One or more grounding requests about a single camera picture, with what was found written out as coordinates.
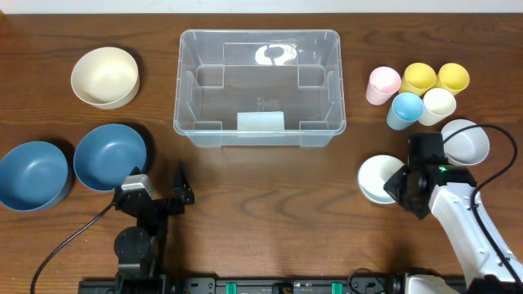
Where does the white small bowl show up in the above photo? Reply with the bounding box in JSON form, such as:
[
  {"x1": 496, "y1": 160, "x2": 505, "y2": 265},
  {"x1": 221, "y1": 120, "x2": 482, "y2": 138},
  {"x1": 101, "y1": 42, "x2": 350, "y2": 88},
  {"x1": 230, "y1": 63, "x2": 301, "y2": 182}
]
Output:
[{"x1": 357, "y1": 154, "x2": 404, "y2": 204}]

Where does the grey small bowl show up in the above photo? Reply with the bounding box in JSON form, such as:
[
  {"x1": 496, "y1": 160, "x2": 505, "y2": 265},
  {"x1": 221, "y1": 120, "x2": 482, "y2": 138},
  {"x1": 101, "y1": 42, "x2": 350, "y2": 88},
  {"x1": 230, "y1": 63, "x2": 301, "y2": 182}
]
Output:
[{"x1": 444, "y1": 127, "x2": 490, "y2": 166}]

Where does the light blue cup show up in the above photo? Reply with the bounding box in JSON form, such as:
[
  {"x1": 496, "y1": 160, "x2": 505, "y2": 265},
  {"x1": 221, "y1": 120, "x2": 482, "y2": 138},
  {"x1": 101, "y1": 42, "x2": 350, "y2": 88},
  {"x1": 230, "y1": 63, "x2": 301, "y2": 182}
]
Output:
[{"x1": 387, "y1": 92, "x2": 424, "y2": 131}]

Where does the pink cup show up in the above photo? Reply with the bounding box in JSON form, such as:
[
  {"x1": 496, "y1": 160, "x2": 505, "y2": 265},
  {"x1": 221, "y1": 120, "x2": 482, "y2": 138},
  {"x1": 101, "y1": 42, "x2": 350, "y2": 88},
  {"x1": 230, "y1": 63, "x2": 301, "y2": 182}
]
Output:
[{"x1": 366, "y1": 66, "x2": 401, "y2": 105}]

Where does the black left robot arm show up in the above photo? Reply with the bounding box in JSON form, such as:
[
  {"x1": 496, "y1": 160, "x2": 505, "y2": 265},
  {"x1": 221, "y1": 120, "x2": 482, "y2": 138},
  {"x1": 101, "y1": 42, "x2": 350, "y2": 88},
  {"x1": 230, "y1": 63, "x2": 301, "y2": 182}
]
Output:
[{"x1": 113, "y1": 161, "x2": 194, "y2": 293}]

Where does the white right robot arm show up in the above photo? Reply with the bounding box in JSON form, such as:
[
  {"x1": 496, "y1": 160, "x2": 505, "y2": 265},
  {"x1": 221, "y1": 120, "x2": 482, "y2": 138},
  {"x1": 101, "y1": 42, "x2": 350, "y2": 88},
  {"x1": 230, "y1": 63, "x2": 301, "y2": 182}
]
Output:
[{"x1": 383, "y1": 132, "x2": 522, "y2": 293}]

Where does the blue bowl near gripper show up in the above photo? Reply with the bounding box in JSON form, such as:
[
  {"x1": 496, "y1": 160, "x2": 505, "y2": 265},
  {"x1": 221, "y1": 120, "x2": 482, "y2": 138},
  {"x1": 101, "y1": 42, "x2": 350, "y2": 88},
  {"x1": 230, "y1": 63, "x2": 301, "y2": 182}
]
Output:
[{"x1": 74, "y1": 123, "x2": 147, "y2": 192}]

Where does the white label in bin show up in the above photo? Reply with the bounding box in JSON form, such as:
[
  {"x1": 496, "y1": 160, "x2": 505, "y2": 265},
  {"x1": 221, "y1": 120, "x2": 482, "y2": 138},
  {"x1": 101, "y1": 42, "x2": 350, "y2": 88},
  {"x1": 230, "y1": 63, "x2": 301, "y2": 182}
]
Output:
[{"x1": 237, "y1": 111, "x2": 284, "y2": 131}]

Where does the yellow cup left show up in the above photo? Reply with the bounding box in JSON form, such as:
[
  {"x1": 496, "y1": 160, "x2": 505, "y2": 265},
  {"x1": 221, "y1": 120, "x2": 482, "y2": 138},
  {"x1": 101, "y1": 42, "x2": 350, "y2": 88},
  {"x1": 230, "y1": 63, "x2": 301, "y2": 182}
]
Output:
[{"x1": 399, "y1": 63, "x2": 436, "y2": 96}]

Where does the yellow cup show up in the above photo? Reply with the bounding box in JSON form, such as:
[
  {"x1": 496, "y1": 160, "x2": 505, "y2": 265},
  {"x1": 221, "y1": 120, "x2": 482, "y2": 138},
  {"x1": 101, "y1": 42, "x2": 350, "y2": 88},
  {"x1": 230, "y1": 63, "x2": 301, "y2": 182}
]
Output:
[
  {"x1": 433, "y1": 63, "x2": 470, "y2": 96},
  {"x1": 399, "y1": 63, "x2": 436, "y2": 96}
]

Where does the yellow cup right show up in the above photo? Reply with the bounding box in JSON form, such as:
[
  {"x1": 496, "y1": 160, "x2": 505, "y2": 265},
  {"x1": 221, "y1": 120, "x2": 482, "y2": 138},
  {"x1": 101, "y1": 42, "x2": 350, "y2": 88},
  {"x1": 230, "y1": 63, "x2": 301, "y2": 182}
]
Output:
[{"x1": 433, "y1": 63, "x2": 470, "y2": 96}]

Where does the clear plastic storage bin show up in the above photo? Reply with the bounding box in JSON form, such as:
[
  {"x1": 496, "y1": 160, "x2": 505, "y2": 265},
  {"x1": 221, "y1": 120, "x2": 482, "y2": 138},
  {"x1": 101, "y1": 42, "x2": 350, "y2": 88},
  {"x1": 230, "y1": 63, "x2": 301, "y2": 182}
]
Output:
[{"x1": 173, "y1": 29, "x2": 346, "y2": 147}]

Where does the blue bowl far left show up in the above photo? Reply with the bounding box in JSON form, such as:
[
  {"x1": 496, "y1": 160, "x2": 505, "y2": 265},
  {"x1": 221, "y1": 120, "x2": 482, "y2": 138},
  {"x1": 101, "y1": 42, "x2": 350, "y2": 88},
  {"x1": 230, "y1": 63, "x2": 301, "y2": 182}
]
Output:
[{"x1": 1, "y1": 141, "x2": 74, "y2": 212}]

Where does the cream bowl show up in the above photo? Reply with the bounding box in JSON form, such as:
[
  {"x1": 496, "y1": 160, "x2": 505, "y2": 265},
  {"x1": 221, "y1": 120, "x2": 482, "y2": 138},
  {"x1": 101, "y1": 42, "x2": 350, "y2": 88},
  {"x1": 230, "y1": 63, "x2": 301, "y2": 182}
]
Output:
[{"x1": 70, "y1": 47, "x2": 140, "y2": 109}]

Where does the black left camera cable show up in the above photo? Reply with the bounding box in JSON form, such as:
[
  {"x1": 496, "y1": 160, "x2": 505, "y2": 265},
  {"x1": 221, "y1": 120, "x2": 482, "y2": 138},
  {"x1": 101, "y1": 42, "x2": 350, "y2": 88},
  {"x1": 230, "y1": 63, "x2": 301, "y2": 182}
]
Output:
[{"x1": 29, "y1": 200, "x2": 118, "y2": 294}]

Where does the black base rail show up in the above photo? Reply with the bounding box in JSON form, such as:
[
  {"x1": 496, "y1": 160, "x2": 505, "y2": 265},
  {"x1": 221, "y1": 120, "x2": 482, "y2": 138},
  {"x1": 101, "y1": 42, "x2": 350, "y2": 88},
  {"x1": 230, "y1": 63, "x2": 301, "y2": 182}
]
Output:
[{"x1": 78, "y1": 273, "x2": 405, "y2": 294}]

